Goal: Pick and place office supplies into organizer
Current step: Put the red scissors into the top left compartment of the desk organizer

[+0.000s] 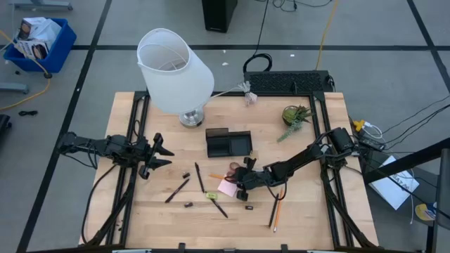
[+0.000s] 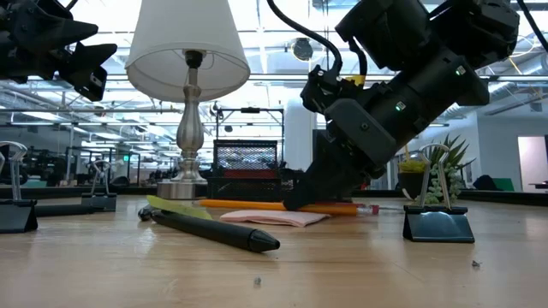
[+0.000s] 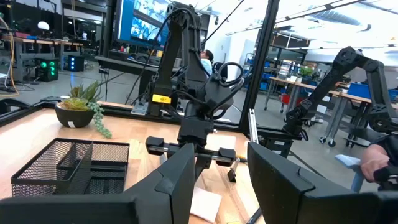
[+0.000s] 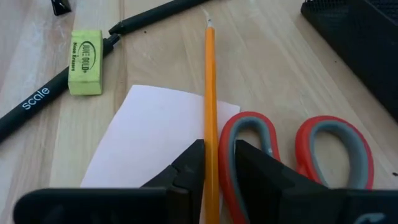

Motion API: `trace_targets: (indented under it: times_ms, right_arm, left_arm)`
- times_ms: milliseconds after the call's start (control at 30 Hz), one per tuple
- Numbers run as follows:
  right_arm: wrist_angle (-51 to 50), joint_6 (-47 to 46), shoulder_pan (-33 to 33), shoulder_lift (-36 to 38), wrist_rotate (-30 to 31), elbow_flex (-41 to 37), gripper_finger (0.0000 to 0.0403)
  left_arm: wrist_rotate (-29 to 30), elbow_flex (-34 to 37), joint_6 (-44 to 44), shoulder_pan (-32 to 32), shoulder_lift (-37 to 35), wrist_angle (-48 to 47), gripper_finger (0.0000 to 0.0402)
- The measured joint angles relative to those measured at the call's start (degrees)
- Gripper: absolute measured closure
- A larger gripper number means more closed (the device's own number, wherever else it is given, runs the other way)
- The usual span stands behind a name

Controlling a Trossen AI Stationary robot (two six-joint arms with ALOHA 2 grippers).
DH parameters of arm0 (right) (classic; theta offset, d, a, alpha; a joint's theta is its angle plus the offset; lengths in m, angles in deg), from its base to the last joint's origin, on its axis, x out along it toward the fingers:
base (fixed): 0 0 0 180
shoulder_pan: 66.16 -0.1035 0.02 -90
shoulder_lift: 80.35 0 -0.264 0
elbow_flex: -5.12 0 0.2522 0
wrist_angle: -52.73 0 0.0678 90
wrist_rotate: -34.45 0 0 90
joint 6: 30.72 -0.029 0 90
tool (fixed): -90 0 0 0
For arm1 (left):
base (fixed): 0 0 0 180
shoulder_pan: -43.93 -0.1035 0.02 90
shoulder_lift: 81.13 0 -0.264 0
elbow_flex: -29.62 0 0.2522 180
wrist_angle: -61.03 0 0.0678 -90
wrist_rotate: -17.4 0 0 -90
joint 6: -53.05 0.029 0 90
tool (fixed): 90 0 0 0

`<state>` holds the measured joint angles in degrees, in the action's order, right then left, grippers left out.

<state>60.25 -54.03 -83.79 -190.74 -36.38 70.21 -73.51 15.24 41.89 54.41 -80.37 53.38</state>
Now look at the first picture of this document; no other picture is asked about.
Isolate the black coiled cable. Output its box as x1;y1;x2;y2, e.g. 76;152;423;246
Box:
241;0;274;74

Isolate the grey metal table foot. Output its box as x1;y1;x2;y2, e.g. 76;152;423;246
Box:
0;82;30;95
8;0;74;11

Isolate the black diagonal beam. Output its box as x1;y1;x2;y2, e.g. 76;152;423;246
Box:
363;136;450;184

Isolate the black tower case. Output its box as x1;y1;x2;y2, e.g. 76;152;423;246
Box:
201;0;239;34

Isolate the yellow power cord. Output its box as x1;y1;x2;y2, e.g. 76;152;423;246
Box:
314;0;340;70

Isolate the potted green succulent plant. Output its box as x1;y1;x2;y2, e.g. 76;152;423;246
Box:
276;104;316;143

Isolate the white shade silver table lamp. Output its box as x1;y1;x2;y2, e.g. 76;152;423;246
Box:
136;27;215;129

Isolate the pink sticky note pad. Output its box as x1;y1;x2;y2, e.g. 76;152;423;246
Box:
217;176;240;198

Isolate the red pen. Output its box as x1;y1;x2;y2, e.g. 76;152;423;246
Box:
228;161;244;177

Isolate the blue plastic bin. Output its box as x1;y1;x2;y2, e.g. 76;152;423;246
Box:
3;17;78;74

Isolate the black rounded equipment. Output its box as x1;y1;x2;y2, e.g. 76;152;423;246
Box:
0;114;13;138

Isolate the black looping arm cable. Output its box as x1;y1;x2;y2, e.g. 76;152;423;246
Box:
80;163;119;245

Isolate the white plastic bag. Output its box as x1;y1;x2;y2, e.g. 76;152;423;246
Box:
34;18;63;45

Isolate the white printed carton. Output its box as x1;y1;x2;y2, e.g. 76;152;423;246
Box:
13;39;50;60
17;17;38;40

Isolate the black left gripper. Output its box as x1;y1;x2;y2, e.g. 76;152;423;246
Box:
138;132;175;180

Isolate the black power adapter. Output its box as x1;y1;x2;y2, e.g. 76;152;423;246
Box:
357;135;387;153

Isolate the black ballpoint pen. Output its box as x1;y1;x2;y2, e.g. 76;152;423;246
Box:
268;192;280;228
164;178;191;205
194;162;206;194
210;197;229;219

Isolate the black mesh desk organizer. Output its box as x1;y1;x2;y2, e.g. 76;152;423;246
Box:
205;127;254;158

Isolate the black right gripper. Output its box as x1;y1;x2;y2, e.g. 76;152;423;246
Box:
233;157;271;202

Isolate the white printed booklet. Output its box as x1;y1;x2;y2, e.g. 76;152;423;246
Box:
368;155;420;211

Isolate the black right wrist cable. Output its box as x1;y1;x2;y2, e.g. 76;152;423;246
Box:
266;179;288;202

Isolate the white lamp cord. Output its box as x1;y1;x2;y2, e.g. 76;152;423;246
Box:
210;80;259;108

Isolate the yellow extension cable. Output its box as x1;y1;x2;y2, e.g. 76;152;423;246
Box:
0;30;53;112

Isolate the dark grey upright post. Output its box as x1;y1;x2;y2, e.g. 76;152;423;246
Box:
435;147;450;231

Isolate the black keyboard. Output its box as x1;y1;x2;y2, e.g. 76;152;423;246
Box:
243;70;335;95

